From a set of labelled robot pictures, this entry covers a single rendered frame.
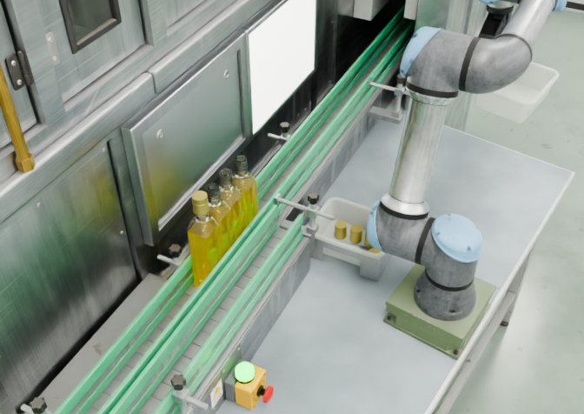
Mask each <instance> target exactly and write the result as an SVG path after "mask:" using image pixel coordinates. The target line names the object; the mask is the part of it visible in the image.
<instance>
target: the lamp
mask: <svg viewBox="0 0 584 414"><path fill-rule="evenodd" d="M235 377H236V381H237V382H239V383H240V384H248V383H250V382H252V381H253V380H254V378H255V369H254V366H253V365H252V364H250V363H248V362H242V363H239V364H238V365H237V366H236V369H235Z"/></svg>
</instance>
